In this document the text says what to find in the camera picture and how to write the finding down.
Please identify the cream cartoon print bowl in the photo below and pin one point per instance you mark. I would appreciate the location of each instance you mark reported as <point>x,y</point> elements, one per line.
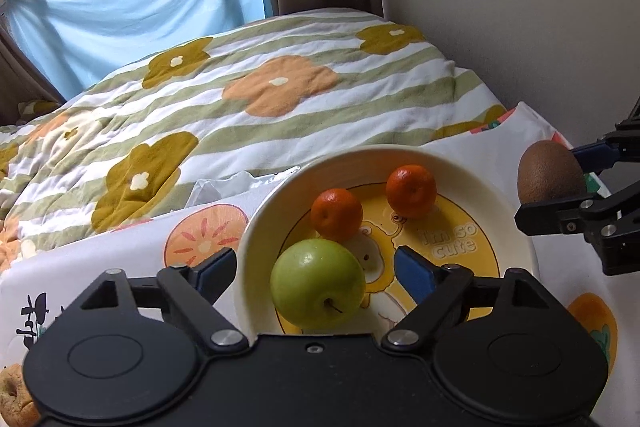
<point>480,217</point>

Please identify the clear plastic bag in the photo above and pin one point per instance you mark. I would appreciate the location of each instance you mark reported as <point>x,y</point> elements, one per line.
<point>225,187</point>

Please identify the green apple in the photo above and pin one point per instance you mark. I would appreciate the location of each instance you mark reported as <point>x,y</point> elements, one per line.
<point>317,277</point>

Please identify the floral pillow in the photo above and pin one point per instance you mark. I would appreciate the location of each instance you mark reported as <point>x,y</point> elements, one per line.
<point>37,109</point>

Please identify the brown kiwi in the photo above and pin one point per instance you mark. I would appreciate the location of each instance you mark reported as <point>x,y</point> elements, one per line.
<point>550,174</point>

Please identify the small tangerine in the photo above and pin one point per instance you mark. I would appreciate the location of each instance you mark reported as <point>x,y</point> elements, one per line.
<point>336,213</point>
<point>411,190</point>

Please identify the light blue hanging cloth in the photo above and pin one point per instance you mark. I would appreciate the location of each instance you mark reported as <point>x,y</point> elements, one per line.
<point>150,7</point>

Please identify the white persimmon print cloth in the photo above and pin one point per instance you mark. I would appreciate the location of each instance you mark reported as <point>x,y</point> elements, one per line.
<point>150,247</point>

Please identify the floral striped blanket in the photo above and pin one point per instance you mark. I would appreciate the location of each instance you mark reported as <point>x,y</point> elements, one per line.
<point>300,132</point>

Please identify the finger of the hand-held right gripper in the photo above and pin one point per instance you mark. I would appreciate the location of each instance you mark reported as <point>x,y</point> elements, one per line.
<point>595,155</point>
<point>550,214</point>

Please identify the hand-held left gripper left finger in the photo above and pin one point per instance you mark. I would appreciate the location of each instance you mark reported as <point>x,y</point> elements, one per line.
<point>216,268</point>

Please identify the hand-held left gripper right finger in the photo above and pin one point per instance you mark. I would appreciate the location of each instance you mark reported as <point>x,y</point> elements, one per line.
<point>414,271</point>

